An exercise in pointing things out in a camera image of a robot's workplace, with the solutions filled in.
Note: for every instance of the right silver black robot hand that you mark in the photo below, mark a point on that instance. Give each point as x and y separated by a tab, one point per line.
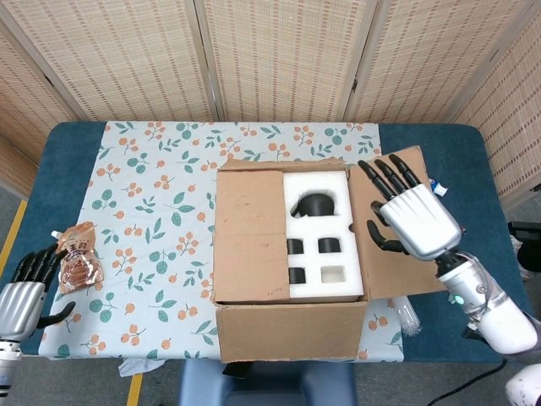
418	220

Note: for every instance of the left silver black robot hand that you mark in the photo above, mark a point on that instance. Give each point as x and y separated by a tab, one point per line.
17	308

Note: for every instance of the red cardboard box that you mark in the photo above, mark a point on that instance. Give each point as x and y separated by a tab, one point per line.
253	237

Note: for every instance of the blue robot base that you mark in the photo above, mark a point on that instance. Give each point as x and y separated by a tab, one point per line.
270	385

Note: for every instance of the white blue toothpaste tube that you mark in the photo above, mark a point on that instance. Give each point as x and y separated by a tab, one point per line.
439	188

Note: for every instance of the orange sauce pouch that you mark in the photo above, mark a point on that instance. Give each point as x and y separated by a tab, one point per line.
78	262

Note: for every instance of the black cup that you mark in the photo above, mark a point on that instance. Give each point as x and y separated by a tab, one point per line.
296	247
329	246
297	275

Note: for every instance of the bundle of clear straws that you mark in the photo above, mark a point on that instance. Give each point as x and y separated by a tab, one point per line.
408	317

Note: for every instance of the white crumpled bag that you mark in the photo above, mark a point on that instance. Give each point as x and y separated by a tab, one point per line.
516	249

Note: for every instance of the black teapot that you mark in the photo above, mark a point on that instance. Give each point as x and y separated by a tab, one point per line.
317	205

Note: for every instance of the white foam insert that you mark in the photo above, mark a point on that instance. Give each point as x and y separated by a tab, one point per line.
315	182

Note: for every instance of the black object beside table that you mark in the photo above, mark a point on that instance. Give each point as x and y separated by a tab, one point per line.
528	243

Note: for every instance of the floral print tablecloth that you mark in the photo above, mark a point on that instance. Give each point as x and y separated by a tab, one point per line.
148	190

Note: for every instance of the bamboo folding screen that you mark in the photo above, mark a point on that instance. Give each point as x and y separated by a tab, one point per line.
279	55

